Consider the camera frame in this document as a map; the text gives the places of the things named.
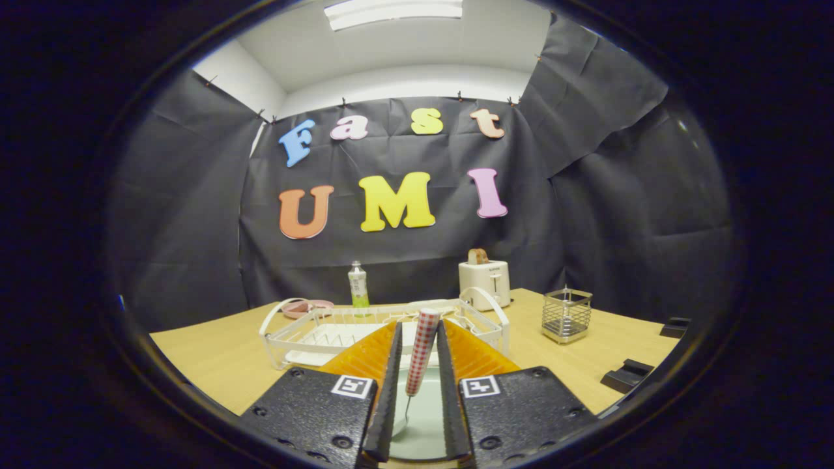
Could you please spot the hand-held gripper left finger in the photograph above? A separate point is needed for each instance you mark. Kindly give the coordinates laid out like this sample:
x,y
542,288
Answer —
x,y
313,417

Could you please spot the light green plate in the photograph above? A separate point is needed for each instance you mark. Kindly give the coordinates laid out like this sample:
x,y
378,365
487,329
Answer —
x,y
427,423

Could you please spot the pink plate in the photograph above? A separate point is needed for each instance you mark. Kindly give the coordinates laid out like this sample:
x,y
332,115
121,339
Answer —
x,y
300,308

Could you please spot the white drip tray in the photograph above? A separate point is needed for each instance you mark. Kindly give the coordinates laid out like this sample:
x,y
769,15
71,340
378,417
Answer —
x,y
306,357

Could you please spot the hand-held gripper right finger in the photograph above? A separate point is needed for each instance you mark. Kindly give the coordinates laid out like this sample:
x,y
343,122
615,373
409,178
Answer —
x,y
521,410

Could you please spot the white toaster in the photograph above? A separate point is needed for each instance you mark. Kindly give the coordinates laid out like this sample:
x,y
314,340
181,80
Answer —
x,y
485,280

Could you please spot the green dish soap bottle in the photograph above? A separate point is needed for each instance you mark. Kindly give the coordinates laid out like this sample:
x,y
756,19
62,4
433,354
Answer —
x,y
358,286

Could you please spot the brown bread slice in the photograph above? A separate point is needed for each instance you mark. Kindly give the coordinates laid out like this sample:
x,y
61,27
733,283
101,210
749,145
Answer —
x,y
477,256

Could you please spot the black backdrop cloth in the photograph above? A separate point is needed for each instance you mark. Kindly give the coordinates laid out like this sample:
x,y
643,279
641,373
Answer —
x,y
619,228

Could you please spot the ceiling light panel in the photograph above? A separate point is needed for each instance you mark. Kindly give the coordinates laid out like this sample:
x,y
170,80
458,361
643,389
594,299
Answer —
x,y
391,12

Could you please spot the small black block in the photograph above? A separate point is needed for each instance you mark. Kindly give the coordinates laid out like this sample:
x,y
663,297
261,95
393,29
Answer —
x,y
625,376
675,327

